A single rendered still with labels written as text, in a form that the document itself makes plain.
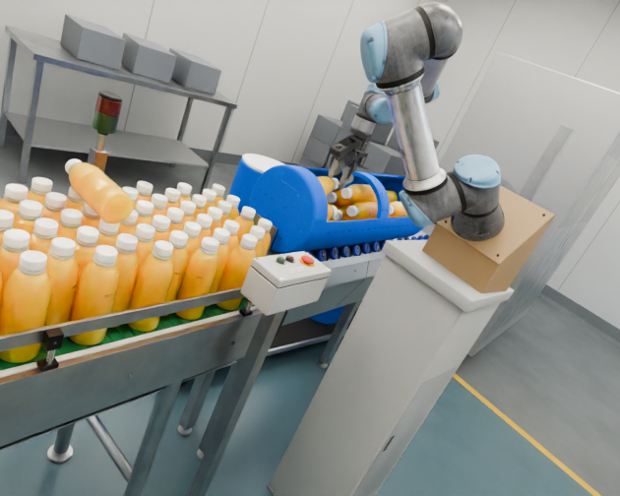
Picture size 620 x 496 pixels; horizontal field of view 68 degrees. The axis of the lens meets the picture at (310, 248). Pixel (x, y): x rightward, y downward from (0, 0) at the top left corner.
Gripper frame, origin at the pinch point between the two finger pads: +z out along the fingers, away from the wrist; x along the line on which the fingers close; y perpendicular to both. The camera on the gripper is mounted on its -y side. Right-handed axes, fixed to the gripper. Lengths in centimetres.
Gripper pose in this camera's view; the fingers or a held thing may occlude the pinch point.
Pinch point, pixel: (334, 184)
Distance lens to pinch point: 164.0
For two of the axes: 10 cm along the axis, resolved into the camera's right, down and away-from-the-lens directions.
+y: 6.1, -0.8, 7.9
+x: -7.0, -5.2, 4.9
